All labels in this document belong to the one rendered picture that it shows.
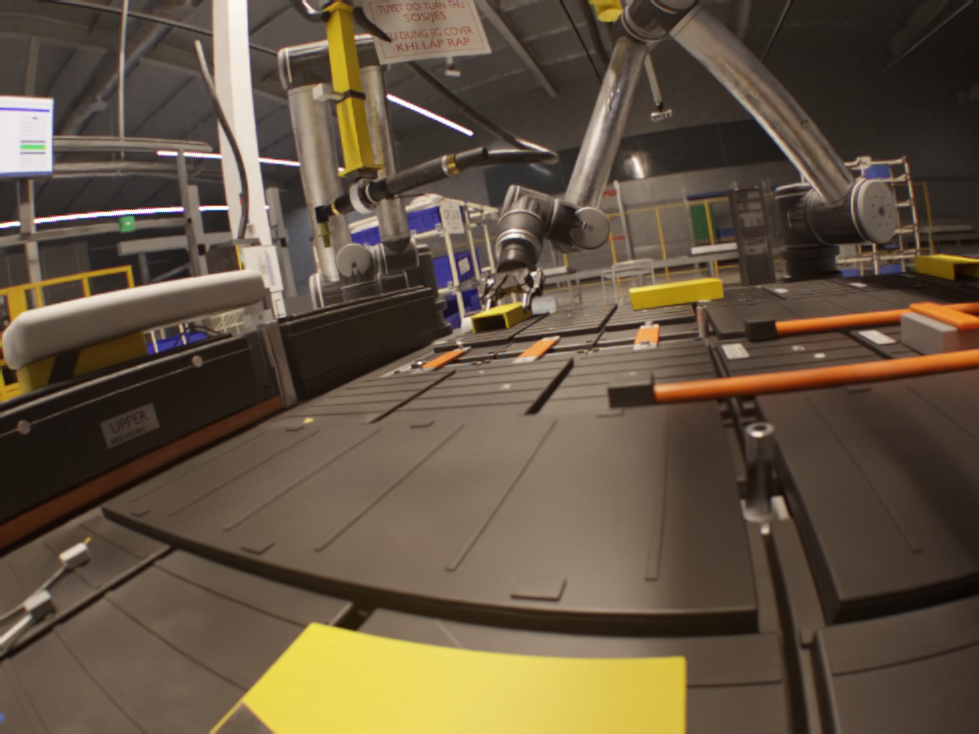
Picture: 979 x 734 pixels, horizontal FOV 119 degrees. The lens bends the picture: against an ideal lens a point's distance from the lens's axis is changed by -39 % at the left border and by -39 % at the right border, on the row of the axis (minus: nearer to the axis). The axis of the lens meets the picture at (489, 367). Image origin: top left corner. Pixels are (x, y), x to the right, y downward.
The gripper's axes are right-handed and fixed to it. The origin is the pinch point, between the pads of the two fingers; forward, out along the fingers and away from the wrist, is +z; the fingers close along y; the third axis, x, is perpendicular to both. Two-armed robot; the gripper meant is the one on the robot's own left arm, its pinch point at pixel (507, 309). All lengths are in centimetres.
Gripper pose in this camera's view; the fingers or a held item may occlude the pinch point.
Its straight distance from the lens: 94.6
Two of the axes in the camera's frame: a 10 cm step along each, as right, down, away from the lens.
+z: -1.6, 8.1, -5.6
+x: 3.7, 5.8, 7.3
